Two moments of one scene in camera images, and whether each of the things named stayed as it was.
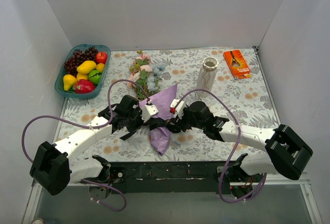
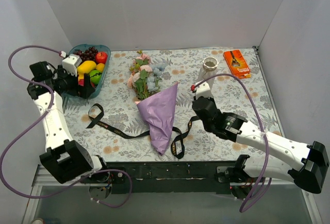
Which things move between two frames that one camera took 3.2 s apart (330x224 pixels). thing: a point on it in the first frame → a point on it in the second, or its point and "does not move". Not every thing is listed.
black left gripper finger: (146, 124) → (88, 89)
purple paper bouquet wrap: (163, 101) does not move
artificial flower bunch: (145, 77) does not move
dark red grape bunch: (78, 57) does not move
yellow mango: (86, 66) does not move
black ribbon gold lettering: (154, 122) → (182, 133)
